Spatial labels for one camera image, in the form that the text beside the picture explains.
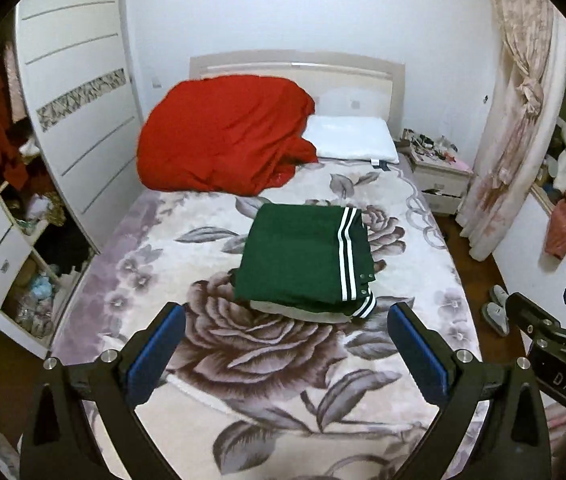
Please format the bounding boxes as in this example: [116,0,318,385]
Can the floral plush blanket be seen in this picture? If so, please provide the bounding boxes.
[50,157,484,480]

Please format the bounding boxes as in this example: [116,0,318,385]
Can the red duvet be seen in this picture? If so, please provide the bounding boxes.
[136,75,320,197]

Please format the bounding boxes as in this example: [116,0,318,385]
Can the white wardrobe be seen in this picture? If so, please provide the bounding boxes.
[13,0,146,256]

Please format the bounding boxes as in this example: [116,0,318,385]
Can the tied pink floral curtain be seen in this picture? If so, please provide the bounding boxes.
[456,0,566,261]

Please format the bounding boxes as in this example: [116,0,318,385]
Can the loose pink floral curtain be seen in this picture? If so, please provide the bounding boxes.
[543,395,566,456]

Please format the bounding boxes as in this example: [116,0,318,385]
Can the beige nightstand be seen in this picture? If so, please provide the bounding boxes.
[408,147,475,217]

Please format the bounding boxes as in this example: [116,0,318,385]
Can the white bay window ledge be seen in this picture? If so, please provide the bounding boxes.
[493,185,566,311]

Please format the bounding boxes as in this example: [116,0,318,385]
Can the white pillow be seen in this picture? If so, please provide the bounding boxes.
[302,115,400,165]

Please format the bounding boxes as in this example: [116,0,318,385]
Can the white drawer cabinet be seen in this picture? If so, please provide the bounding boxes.
[3,190,94,341]

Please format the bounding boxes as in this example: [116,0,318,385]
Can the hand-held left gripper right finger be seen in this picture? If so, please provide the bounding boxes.
[387,301,553,480]

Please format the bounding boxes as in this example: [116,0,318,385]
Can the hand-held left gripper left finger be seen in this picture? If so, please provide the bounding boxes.
[19,301,186,480]

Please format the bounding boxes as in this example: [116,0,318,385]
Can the grey slipper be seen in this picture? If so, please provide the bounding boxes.
[488,284,511,308]
[480,302,511,337]

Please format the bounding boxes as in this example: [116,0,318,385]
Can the green varsity jacket white sleeves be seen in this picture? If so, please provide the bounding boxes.
[233,203,378,322]

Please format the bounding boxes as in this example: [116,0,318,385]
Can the pile of small toiletries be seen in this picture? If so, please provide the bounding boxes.
[400,127,471,166]

